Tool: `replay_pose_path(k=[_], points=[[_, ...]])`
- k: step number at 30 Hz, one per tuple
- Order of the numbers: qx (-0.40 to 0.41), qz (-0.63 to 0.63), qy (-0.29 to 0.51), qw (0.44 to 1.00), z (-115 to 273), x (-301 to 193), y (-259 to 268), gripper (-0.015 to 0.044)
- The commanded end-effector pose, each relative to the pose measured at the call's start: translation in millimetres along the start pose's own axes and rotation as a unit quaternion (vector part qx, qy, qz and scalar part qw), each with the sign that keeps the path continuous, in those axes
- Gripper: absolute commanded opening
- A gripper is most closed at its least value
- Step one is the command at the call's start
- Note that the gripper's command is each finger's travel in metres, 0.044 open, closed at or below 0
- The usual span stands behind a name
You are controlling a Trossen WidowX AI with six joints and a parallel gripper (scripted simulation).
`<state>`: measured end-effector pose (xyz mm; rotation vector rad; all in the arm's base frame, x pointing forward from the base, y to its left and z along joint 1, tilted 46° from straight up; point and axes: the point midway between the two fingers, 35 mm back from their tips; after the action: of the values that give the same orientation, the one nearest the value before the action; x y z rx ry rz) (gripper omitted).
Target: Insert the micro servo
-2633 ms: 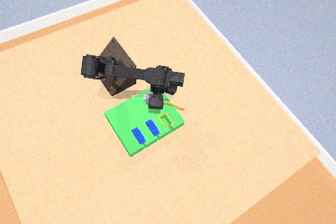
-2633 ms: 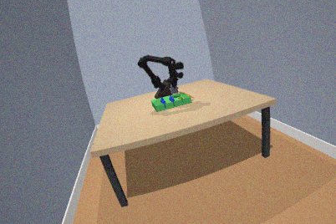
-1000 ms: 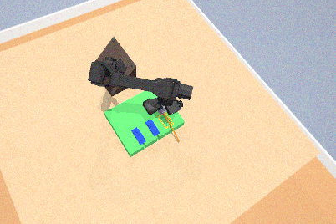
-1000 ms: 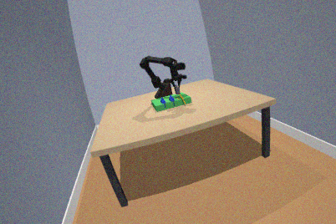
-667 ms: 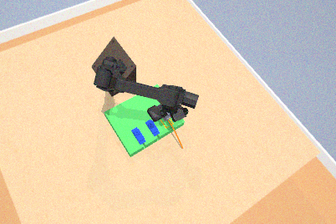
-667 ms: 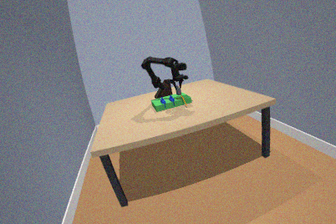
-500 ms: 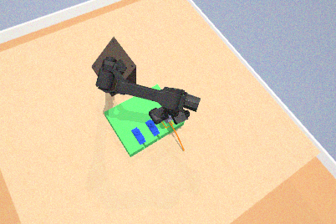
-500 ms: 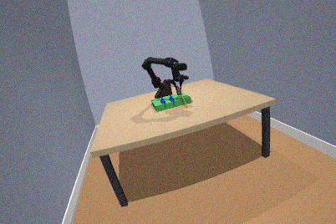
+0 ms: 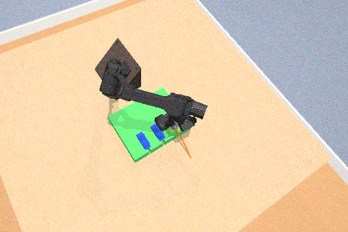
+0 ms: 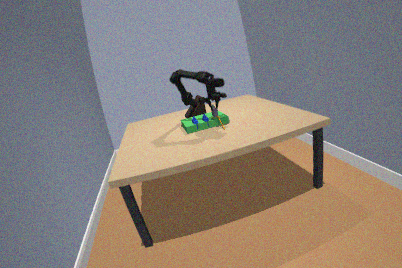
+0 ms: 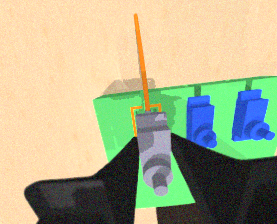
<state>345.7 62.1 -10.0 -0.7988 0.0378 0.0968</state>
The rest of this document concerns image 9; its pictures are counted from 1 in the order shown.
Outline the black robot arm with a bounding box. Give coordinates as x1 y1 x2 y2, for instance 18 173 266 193
100 58 208 132

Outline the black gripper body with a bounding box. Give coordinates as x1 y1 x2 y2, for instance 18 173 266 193
154 114 175 132

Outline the green flat deck plate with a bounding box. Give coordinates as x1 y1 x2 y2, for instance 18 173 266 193
108 102 179 163

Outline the grey micro servo with orange cable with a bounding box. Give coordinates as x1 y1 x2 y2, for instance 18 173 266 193
170 122 191 158

